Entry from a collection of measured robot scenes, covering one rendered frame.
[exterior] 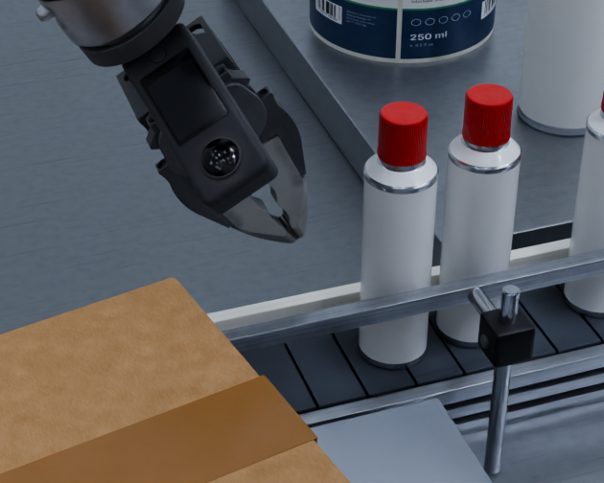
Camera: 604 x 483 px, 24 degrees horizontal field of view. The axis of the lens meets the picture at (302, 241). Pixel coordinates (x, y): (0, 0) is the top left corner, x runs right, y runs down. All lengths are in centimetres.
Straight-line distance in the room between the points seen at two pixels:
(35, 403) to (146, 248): 61
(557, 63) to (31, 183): 51
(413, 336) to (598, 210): 17
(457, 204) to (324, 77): 45
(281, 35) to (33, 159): 31
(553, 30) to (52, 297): 51
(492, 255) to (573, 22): 33
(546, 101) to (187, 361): 72
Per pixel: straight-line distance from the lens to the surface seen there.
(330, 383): 103
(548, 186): 126
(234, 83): 88
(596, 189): 105
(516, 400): 107
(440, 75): 143
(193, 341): 69
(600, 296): 110
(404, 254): 98
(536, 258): 111
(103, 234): 128
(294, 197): 94
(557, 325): 110
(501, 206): 100
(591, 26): 129
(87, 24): 83
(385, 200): 95
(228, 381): 66
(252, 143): 81
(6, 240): 129
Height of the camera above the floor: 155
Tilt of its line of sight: 35 degrees down
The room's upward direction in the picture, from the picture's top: straight up
